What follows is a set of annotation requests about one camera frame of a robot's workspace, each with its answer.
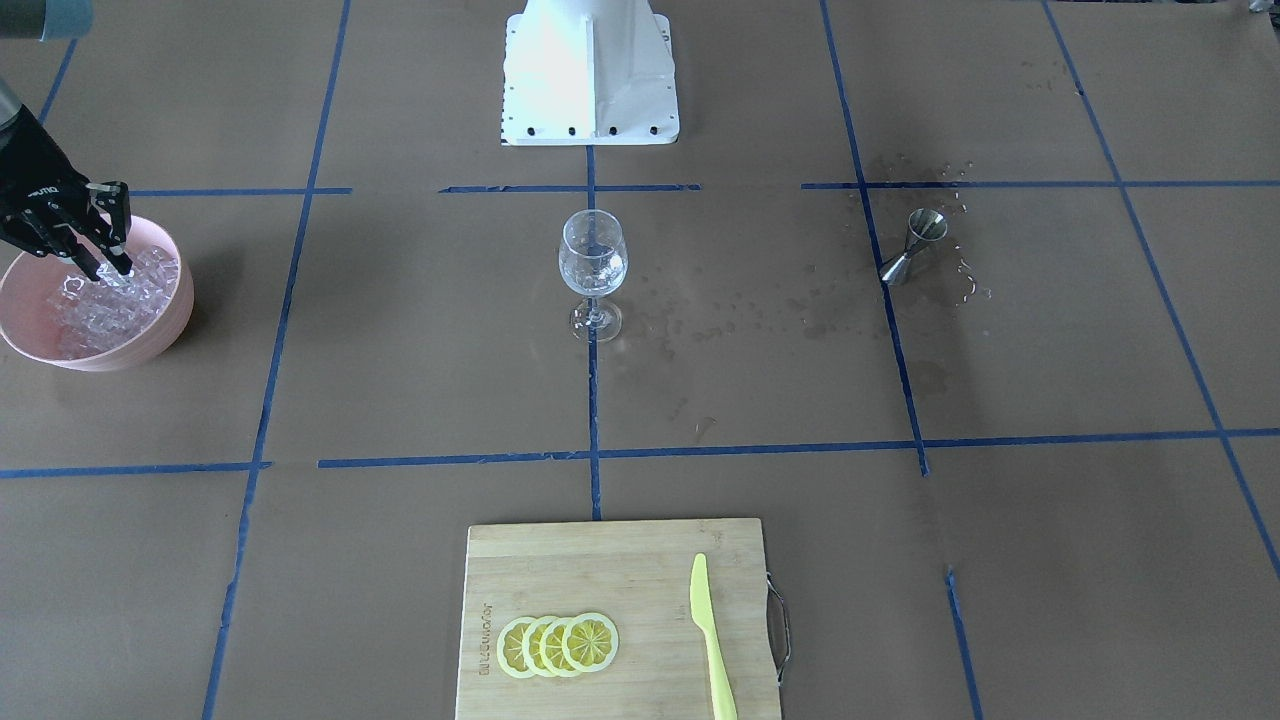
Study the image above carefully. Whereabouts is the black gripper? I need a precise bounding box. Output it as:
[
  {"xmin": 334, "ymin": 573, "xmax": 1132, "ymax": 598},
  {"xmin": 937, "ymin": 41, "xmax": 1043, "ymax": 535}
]
[{"xmin": 1, "ymin": 105, "xmax": 133, "ymax": 282}]

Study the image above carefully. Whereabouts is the steel double jigger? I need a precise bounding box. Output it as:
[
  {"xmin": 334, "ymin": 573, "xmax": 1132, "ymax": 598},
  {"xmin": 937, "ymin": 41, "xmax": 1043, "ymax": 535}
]
[{"xmin": 879, "ymin": 208, "xmax": 948, "ymax": 287}]

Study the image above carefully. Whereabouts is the pile of ice cubes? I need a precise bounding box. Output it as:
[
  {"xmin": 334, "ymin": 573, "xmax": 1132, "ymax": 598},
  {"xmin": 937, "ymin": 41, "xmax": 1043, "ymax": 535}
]
[{"xmin": 47, "ymin": 246, "xmax": 180, "ymax": 360}]

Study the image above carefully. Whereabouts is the clear wine glass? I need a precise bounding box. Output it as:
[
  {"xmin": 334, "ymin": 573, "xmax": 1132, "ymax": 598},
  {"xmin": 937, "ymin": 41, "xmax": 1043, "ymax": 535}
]
[{"xmin": 558, "ymin": 209, "xmax": 628, "ymax": 343}]

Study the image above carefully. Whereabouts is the pink bowl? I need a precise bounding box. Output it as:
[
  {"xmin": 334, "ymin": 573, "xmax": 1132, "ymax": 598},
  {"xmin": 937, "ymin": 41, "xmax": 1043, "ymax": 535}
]
[{"xmin": 3, "ymin": 215, "xmax": 195, "ymax": 372}]

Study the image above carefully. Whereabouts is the front lemon slice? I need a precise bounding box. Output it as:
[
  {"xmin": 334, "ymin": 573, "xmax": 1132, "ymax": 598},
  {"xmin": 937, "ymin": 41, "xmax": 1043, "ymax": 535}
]
[{"xmin": 498, "ymin": 616, "xmax": 536, "ymax": 679}]

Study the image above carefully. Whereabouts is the lemon slice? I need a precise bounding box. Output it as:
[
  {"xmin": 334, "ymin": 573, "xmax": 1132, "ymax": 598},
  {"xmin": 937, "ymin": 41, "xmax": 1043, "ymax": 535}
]
[
  {"xmin": 498, "ymin": 616, "xmax": 536, "ymax": 679},
  {"xmin": 561, "ymin": 612, "xmax": 620, "ymax": 673},
  {"xmin": 521, "ymin": 615, "xmax": 559, "ymax": 678},
  {"xmin": 538, "ymin": 618, "xmax": 581, "ymax": 678}
]

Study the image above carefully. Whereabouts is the bamboo cutting board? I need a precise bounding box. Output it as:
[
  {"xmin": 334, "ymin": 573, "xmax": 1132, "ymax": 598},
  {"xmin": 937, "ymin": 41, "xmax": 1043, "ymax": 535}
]
[{"xmin": 454, "ymin": 518, "xmax": 782, "ymax": 719}]

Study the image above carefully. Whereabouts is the back lemon slice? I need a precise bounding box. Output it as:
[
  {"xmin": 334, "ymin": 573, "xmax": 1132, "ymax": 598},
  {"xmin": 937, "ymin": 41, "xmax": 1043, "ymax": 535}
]
[{"xmin": 561, "ymin": 612, "xmax": 620, "ymax": 673}]

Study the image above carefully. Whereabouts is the yellow plastic knife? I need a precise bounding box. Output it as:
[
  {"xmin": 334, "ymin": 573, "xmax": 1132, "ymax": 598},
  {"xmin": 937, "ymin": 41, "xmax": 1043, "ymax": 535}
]
[{"xmin": 687, "ymin": 553, "xmax": 739, "ymax": 719}]

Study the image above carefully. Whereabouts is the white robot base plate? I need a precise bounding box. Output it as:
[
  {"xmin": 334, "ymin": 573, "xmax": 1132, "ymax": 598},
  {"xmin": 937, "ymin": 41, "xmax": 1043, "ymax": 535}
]
[{"xmin": 500, "ymin": 1, "xmax": 681, "ymax": 146}]

